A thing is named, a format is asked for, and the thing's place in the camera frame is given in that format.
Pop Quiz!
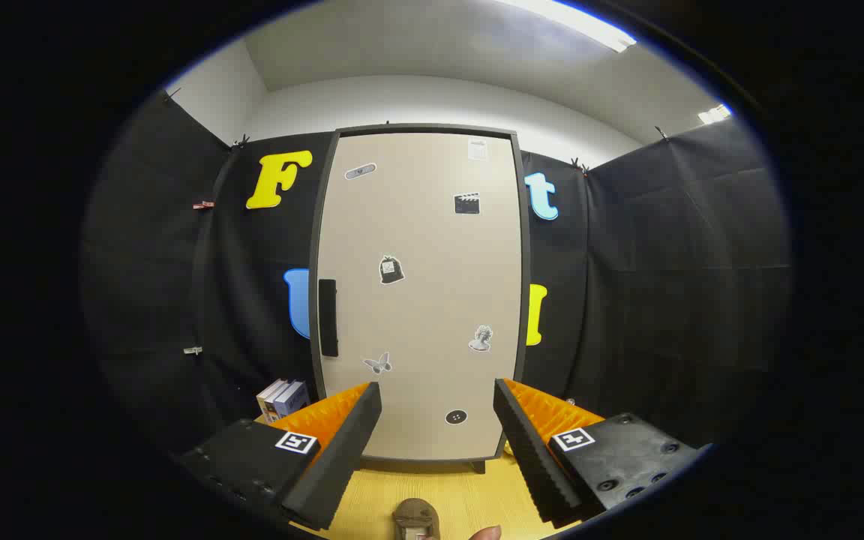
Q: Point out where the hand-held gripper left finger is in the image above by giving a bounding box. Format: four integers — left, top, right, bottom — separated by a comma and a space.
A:
177, 381, 383, 532

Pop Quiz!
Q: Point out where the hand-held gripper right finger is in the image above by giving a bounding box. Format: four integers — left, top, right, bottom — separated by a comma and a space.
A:
493, 378, 703, 529

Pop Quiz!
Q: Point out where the brown fuzzy shoe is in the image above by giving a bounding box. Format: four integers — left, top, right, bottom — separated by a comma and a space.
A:
393, 498, 442, 540

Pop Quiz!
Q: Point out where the black door handle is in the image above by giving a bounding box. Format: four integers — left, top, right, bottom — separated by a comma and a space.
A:
318, 279, 339, 358

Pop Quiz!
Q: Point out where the beige shoe cabinet door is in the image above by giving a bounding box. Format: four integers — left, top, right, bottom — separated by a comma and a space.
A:
310, 131, 530, 462

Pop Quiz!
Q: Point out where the grey shoe cabinet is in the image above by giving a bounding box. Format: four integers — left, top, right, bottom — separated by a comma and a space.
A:
309, 124, 534, 475

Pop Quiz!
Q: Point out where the blue cover book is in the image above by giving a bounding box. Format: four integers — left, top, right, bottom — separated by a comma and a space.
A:
273, 380, 311, 421

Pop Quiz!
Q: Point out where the black backdrop cloth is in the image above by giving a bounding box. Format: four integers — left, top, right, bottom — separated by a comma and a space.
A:
79, 90, 793, 466

